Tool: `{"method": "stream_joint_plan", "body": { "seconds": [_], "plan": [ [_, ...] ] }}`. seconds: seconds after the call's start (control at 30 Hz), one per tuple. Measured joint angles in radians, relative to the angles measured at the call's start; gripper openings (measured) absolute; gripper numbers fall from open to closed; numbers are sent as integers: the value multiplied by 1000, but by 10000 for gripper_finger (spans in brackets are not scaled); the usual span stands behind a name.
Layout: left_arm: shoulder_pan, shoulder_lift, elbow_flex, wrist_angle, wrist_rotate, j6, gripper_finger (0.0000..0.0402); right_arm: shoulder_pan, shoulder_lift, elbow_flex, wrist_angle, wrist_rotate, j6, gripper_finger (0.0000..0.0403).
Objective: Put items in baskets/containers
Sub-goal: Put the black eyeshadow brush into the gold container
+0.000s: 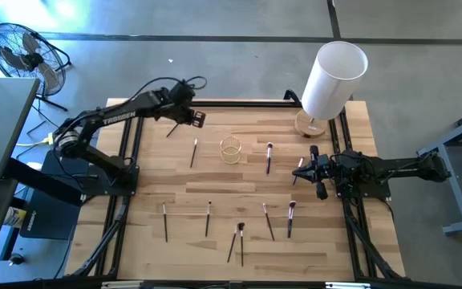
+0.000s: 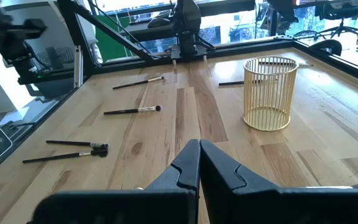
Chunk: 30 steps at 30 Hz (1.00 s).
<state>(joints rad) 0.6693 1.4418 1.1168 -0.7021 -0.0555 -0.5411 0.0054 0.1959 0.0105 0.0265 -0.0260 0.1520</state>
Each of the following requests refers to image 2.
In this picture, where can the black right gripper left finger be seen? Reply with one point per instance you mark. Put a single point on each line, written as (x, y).
(154, 205)

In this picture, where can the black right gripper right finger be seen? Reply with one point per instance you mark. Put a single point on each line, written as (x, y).
(259, 205)

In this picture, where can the black brush fuzzy black head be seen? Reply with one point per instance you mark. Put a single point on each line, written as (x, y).
(99, 153)

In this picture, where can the brush silver ferrule round head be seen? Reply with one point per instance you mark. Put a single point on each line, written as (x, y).
(148, 109)

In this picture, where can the thin brush light tip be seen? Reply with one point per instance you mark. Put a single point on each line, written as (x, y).
(135, 83)

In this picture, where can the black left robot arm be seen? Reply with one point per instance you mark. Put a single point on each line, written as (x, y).
(186, 28)

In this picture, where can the green panel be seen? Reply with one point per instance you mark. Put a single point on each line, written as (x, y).
(110, 46)

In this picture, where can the black rounded object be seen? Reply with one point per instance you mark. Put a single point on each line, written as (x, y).
(326, 46)

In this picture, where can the black office chair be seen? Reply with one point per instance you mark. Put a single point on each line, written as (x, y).
(342, 12)

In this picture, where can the silver aluminium extrusion bracket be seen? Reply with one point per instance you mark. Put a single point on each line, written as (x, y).
(78, 67)

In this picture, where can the black frame strut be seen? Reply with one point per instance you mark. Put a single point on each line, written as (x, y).
(73, 25)

